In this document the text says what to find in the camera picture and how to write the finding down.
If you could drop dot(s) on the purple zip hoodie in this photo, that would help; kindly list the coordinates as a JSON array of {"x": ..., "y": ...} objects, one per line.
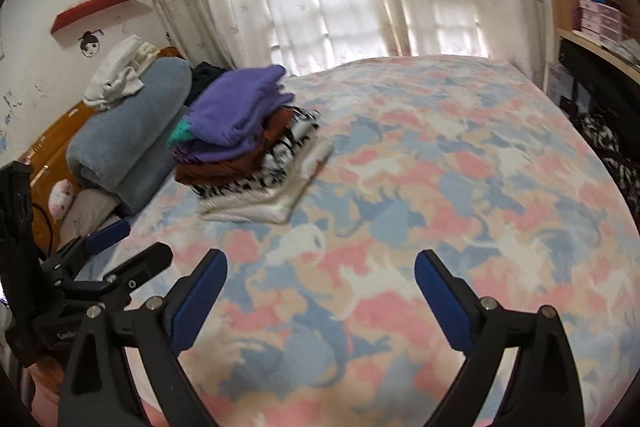
[{"x": 235, "y": 112}]

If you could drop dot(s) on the pink white plush cushion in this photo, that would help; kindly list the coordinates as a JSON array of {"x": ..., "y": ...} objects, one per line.
[{"x": 62, "y": 199}]

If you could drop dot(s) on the beige crumpled cloth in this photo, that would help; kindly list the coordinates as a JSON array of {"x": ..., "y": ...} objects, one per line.
[{"x": 90, "y": 207}]

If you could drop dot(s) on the black clothes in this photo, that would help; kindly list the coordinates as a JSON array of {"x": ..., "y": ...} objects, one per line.
[{"x": 205, "y": 79}]

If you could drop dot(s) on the person's left forearm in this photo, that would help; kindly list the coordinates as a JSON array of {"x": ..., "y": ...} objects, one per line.
[{"x": 45, "y": 392}]

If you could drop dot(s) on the folded cream puffer jacket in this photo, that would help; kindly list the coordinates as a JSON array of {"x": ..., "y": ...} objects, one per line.
[{"x": 280, "y": 202}]

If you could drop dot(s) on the pink drawer boxes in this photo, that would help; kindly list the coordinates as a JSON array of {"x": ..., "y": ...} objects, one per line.
[{"x": 600, "y": 19}]

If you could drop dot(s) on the rolled blue grey blanket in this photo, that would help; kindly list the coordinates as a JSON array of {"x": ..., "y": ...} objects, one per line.
[{"x": 130, "y": 142}]

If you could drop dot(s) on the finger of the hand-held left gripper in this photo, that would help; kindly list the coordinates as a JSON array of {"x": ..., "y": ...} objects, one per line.
[
  {"x": 145, "y": 262},
  {"x": 107, "y": 234}
]

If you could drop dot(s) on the red wall shelf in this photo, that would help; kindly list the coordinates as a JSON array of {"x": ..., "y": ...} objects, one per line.
[{"x": 100, "y": 4}]

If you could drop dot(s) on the white folded clothes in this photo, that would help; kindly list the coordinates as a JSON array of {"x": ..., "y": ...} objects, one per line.
[{"x": 115, "y": 77}]

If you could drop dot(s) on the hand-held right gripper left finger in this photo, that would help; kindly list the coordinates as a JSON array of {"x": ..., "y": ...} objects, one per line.
[{"x": 200, "y": 297}]

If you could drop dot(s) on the cartoon face wall sticker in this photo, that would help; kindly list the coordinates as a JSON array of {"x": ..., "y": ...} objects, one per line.
[{"x": 90, "y": 47}]

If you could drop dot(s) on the white cardboard box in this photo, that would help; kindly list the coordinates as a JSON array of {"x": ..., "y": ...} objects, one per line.
[{"x": 555, "y": 82}]

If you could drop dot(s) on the folded black white patterned garment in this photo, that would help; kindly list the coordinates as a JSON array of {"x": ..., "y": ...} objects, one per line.
[{"x": 280, "y": 157}]

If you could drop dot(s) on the black white floral cloth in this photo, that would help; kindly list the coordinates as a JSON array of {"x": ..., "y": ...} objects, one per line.
[{"x": 615, "y": 147}]

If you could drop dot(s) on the folded brown garment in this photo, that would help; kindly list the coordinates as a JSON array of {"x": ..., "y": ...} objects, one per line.
[{"x": 220, "y": 169}]

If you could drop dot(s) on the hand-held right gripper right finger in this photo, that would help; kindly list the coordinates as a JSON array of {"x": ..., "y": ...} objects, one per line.
[{"x": 442, "y": 297}]

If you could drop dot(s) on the stack of papers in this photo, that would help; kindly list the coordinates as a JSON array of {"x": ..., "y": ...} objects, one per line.
[{"x": 622, "y": 49}]

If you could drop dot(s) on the pastel patterned bed blanket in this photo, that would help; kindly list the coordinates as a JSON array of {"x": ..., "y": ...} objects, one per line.
[{"x": 425, "y": 157}]

